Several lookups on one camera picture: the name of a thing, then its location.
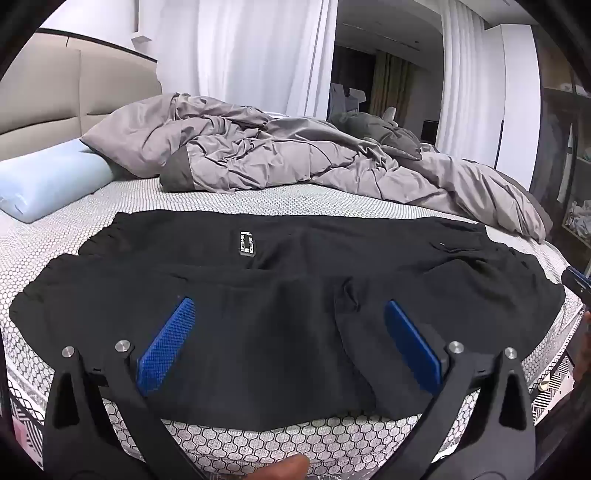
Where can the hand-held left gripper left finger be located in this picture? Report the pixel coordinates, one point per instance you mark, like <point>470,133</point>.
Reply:
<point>166,344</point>

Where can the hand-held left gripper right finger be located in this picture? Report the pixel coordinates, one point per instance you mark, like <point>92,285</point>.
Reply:
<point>413,346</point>

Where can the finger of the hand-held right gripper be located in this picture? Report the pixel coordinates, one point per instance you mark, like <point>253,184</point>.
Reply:
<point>575,277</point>

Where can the black pants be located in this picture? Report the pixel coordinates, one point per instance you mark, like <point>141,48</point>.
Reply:
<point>286,277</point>

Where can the person's right hand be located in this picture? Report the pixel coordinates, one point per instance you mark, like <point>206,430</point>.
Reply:
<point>582,350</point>

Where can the person's left hand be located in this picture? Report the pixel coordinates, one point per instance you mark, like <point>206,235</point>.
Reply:
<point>291,468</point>

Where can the pile of light clothes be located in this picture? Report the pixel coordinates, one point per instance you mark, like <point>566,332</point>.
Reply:
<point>579,219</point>

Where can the hanging clothes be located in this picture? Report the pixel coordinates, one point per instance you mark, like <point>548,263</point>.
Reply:
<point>556,147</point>

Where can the bed with honeycomb sheet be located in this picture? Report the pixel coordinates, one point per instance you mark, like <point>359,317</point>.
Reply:
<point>138,198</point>

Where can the light blue pillow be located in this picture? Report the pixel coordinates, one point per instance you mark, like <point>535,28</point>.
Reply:
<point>41,180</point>

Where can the open wardrobe shelf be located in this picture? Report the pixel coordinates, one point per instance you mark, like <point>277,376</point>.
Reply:
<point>554,69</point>

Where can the dark grey pillow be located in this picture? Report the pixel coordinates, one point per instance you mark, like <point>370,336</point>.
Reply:
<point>369,134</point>

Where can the grey duvet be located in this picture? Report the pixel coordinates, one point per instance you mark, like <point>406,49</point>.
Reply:
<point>277,157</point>

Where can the narrow white curtain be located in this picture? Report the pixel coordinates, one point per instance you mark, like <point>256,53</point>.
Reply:
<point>461,83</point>

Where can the white chair back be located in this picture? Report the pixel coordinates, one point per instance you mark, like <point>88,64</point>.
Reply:
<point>389,114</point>

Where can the white covered chair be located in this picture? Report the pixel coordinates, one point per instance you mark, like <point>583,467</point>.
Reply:
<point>346,99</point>

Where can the olive curtain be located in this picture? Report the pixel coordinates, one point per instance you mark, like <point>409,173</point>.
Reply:
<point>390,87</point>

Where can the beige padded headboard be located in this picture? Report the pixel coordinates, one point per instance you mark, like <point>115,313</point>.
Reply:
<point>46,92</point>

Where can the wide white curtain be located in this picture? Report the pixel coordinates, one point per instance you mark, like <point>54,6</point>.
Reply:
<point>258,50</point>

